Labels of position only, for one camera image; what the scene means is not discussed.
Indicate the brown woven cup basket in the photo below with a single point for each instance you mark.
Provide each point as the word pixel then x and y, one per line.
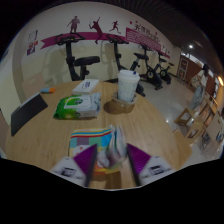
pixel 115 106

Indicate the wall poster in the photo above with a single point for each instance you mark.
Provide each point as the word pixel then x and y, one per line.
pixel 32 42

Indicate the round ceiling light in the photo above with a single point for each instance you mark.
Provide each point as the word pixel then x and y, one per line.
pixel 190 46

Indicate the wooden shelf unit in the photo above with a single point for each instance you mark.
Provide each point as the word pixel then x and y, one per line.
pixel 183 68

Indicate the colourful checkered towel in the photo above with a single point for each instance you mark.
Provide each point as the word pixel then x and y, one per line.
pixel 87 137

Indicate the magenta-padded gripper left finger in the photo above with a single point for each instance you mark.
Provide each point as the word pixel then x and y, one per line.
pixel 85 161

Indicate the white lidded paper cup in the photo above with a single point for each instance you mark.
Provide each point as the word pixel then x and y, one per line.
pixel 128 86

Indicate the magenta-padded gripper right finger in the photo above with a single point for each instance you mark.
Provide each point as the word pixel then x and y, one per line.
pixel 140 161

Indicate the blue and orange marker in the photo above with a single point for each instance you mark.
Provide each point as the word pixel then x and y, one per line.
pixel 47 90

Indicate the group of wooden chairs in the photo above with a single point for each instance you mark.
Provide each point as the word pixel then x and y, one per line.
pixel 186 120

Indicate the black closed laptop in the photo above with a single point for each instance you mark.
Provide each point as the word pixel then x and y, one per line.
pixel 26 113

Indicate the person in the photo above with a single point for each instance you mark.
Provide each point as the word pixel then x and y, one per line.
pixel 199 90

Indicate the white flat box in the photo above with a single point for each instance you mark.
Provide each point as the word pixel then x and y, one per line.
pixel 86 86

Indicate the green wet wipes pack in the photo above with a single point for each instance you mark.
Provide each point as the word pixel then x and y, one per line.
pixel 78 106

